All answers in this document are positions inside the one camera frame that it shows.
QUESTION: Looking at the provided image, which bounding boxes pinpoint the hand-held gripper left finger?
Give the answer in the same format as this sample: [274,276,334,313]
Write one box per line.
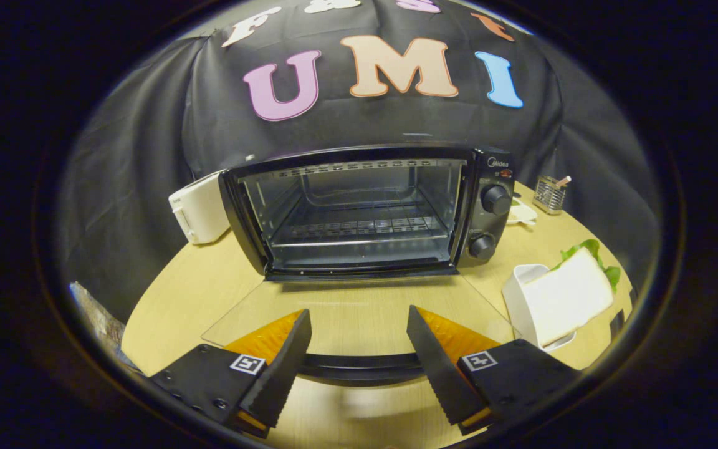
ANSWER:
[150,309,313,437]

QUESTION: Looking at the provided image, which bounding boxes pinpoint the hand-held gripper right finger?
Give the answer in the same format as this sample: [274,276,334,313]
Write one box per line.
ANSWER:
[406,305,581,435]

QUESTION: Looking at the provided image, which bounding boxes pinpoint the white bread lettuce sandwich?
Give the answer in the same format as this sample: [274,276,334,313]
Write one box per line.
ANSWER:
[524,239,621,347]

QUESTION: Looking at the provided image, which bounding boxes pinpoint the black toaster oven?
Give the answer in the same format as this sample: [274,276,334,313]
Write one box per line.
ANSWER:
[201,145,517,387]

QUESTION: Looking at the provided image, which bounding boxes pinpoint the white bread toaster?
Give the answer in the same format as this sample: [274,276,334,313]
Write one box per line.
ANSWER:
[168,170,232,245]

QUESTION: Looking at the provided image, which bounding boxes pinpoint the white rectangular dish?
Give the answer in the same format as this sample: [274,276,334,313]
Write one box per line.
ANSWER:
[502,264,578,352]

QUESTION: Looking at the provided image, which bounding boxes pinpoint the white divided grain plate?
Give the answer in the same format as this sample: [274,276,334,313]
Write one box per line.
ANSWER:
[507,198,539,226]

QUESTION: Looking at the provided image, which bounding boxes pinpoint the black backdrop cloth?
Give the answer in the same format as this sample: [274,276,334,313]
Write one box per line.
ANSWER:
[57,0,662,325]

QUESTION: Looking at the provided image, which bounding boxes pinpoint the wire mesh utensil holder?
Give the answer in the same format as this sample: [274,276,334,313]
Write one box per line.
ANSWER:
[532,175,568,216]

